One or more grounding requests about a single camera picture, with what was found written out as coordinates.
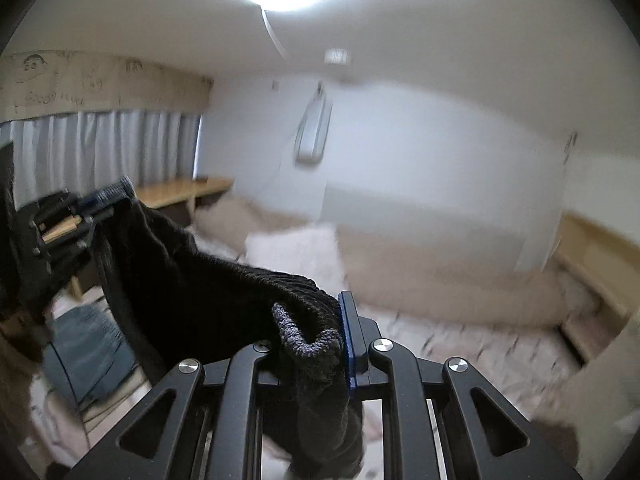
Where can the beige fluffy blanket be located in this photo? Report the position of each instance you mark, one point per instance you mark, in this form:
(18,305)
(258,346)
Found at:
(450,280)

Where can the printed white bed sheet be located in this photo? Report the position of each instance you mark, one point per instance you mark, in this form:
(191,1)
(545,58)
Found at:
(450,360)

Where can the grey pleated curtain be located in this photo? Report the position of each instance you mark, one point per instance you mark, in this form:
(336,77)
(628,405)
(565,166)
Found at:
(110,147)

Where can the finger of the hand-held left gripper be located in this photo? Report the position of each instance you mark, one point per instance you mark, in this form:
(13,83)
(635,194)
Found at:
(102,201)

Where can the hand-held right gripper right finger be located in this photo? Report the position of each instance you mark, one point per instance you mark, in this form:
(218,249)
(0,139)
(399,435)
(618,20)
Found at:
(350,340)

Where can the folded blue jeans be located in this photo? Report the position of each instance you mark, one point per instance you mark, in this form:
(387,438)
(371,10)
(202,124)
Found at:
(87,355)

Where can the white fluffy pillow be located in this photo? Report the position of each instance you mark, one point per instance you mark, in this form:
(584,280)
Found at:
(295,255)

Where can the beige printed curtain valance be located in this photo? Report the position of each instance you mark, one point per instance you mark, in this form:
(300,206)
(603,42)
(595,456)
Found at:
(100,85)

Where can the white wall air conditioner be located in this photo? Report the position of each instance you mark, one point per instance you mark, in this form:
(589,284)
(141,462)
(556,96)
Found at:
(314,130)

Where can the wooden bed headboard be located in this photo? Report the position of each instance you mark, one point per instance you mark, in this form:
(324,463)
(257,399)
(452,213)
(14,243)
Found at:
(595,270)

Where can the black ribbed knit garment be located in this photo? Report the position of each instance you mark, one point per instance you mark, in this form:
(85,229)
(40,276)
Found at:
(210,300)

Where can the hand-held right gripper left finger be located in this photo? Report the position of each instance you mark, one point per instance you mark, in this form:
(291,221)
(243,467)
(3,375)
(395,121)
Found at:
(250,366)

